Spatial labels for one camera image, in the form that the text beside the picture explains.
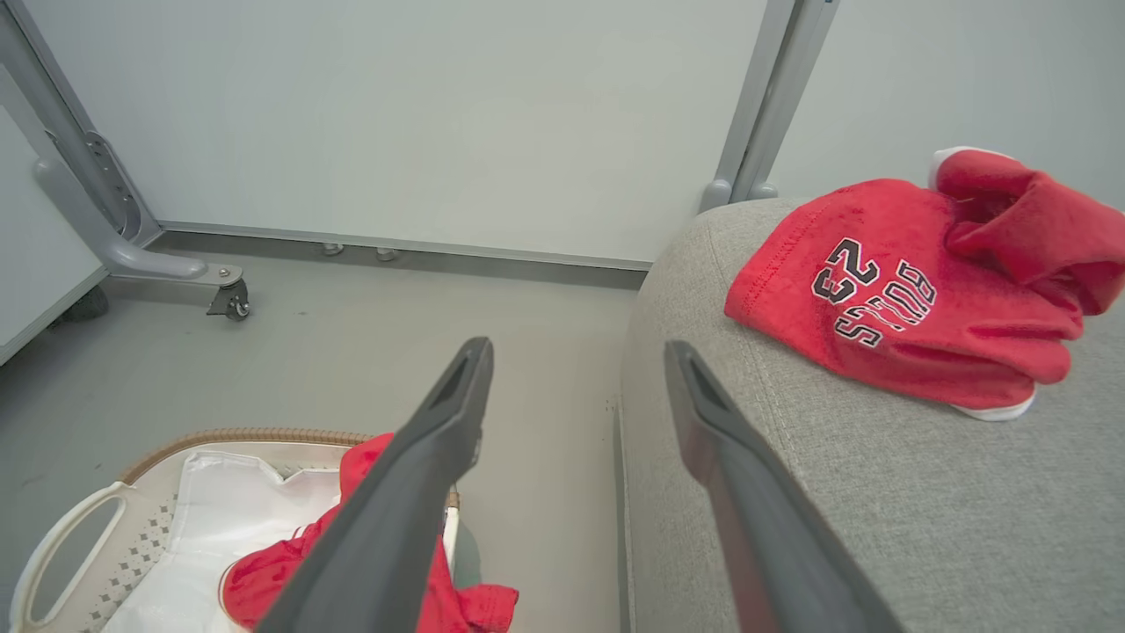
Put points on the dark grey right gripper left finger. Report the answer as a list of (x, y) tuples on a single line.
[(387, 527)]

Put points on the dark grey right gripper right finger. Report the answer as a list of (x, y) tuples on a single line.
[(773, 536)]

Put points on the white laundry basket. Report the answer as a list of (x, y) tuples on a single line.
[(132, 527)]

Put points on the grey fabric sofa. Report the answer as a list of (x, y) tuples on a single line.
[(879, 510)]

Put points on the red garment with white trim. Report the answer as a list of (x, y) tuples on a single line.
[(272, 571)]

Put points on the red Bulls 23 jersey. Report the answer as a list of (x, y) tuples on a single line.
[(932, 299)]

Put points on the grey partition frame with caster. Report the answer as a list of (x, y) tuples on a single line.
[(97, 211)]

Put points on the grey partition post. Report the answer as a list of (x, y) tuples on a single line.
[(765, 105)]

